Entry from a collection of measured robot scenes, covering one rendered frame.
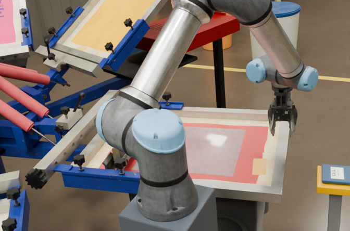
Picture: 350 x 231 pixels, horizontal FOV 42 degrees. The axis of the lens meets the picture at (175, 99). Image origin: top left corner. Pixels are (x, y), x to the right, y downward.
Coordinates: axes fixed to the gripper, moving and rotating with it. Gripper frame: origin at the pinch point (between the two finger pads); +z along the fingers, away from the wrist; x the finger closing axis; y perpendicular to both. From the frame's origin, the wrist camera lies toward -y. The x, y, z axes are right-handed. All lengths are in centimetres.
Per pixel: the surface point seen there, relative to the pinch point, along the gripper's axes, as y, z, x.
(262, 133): -14.1, 9.2, -8.7
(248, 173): 14.5, 9.3, -10.6
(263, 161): 5.8, 9.2, -6.2
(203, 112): -25.4, 6.2, -36.0
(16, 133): 8, 3, -110
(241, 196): 29.3, 8.1, -10.8
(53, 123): 1, 1, -96
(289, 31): -310, 58, -14
